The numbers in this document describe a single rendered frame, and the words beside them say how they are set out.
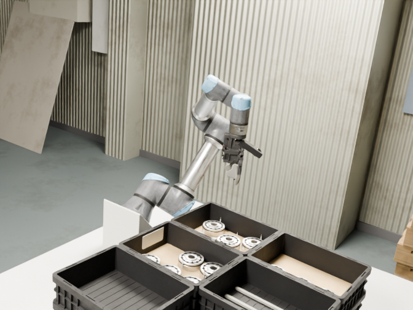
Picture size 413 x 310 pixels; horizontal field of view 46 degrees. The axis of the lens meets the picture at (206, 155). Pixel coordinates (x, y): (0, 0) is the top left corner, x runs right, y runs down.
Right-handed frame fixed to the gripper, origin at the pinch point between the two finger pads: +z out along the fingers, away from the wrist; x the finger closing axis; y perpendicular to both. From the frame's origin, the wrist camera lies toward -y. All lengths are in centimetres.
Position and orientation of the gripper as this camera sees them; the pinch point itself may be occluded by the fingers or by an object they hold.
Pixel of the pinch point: (236, 179)
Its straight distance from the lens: 203.9
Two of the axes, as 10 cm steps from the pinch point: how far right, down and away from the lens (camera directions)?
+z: -1.0, 9.4, 3.3
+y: -9.9, -0.7, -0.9
